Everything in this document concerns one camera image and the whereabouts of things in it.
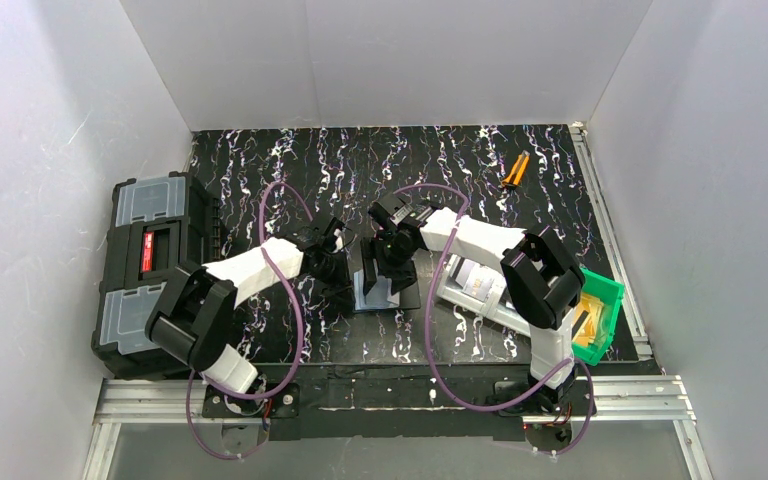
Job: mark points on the black tool box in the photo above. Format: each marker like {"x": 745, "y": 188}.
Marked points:
{"x": 156, "y": 223}

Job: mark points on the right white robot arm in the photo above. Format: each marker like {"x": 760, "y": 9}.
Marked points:
{"x": 542, "y": 279}

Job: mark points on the green bin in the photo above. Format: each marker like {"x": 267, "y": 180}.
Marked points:
{"x": 611, "y": 293}

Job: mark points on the gold cards in green bin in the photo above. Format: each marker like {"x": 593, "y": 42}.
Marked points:
{"x": 588, "y": 330}

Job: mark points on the grey bin middle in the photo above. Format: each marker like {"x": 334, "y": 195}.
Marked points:
{"x": 503, "y": 313}

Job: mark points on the grey bin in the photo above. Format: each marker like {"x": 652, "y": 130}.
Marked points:
{"x": 503, "y": 313}
{"x": 448, "y": 290}

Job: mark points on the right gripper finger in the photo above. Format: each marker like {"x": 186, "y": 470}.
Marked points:
{"x": 371, "y": 289}
{"x": 401, "y": 276}

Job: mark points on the grey bin left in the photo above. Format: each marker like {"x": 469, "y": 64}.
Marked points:
{"x": 448, "y": 290}

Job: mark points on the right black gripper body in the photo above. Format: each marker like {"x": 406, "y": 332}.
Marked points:
{"x": 388, "y": 258}

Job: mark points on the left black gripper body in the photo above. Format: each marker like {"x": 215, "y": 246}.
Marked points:
{"x": 329, "y": 269}

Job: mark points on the white cards in left bin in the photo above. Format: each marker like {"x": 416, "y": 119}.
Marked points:
{"x": 462, "y": 269}

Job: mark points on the orange black utility knife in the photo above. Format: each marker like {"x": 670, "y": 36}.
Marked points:
{"x": 516, "y": 173}

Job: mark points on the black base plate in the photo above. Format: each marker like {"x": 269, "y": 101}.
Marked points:
{"x": 385, "y": 401}

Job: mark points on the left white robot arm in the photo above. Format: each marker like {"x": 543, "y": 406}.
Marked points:
{"x": 191, "y": 320}

